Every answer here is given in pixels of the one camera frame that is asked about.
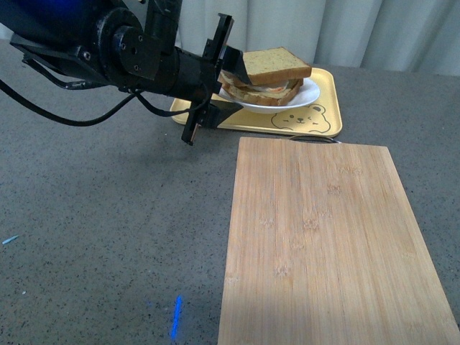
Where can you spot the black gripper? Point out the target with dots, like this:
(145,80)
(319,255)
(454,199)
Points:
(198,80)

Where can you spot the grey curtain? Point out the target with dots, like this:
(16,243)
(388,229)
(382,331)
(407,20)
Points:
(415,36)

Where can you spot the metal board hanging loop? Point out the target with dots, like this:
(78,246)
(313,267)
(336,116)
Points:
(314,139)

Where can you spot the bamboo cutting board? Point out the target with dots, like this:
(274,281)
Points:
(324,248)

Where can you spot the white round plate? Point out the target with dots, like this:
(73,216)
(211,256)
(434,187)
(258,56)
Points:
(308,93)

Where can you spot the sandwich filling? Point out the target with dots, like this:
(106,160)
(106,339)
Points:
(232,80)

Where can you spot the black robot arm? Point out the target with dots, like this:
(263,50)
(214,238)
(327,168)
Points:
(81,45)

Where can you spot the yellow bear tray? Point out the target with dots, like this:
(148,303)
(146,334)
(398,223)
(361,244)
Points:
(322,118)

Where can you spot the small blue scrap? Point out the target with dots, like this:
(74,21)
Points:
(9,240)

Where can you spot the bread slice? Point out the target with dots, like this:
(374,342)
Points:
(265,98)
(273,65)

